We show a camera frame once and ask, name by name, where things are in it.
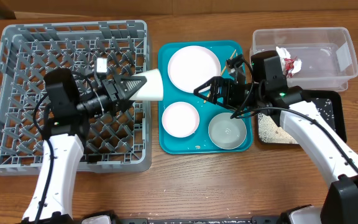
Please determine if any teal plastic serving tray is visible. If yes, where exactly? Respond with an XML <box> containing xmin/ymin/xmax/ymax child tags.
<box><xmin>158</xmin><ymin>40</ymin><xmax>242</xmax><ymax>154</ymax></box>

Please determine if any pile of rice grains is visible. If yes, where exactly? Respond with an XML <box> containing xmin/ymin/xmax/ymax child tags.
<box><xmin>257</xmin><ymin>98</ymin><xmax>334</xmax><ymax>144</ymax></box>

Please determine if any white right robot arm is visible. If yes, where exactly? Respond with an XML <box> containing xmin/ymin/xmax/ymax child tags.
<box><xmin>193</xmin><ymin>50</ymin><xmax>358</xmax><ymax>224</ymax></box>

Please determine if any left wooden chopstick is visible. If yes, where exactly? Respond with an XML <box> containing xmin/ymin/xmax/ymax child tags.
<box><xmin>203</xmin><ymin>49</ymin><xmax>237</xmax><ymax>103</ymax></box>

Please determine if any white and red wrapper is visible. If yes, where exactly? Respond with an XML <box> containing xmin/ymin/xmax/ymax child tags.
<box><xmin>275</xmin><ymin>47</ymin><xmax>302</xmax><ymax>78</ymax></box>

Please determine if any large white plate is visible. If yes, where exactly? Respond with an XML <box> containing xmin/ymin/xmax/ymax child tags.
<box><xmin>167</xmin><ymin>45</ymin><xmax>221</xmax><ymax>94</ymax></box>

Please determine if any grey bowl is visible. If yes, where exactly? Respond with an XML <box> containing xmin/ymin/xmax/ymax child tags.
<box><xmin>208</xmin><ymin>113</ymin><xmax>247</xmax><ymax>150</ymax></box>

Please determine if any grey plastic dishwasher rack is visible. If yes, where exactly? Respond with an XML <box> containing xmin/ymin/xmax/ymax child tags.
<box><xmin>0</xmin><ymin>20</ymin><xmax>152</xmax><ymax>175</ymax></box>

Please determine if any clear plastic waste bin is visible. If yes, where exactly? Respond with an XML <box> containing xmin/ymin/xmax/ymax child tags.
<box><xmin>249</xmin><ymin>27</ymin><xmax>358</xmax><ymax>92</ymax></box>

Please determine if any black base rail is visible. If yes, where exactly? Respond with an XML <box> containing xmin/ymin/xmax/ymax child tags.
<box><xmin>73</xmin><ymin>210</ymin><xmax>323</xmax><ymax>224</ymax></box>

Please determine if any small white plate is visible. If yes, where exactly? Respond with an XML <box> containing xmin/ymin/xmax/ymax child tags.
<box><xmin>162</xmin><ymin>101</ymin><xmax>200</xmax><ymax>138</ymax></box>

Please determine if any black waste tray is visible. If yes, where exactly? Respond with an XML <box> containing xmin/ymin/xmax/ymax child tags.
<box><xmin>256</xmin><ymin>89</ymin><xmax>347</xmax><ymax>146</ymax></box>

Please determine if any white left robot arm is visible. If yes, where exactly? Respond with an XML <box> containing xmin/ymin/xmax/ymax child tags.
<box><xmin>21</xmin><ymin>68</ymin><xmax>163</xmax><ymax>223</ymax></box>

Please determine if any white cup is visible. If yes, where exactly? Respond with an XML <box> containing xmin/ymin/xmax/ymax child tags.
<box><xmin>130</xmin><ymin>69</ymin><xmax>163</xmax><ymax>101</ymax></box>

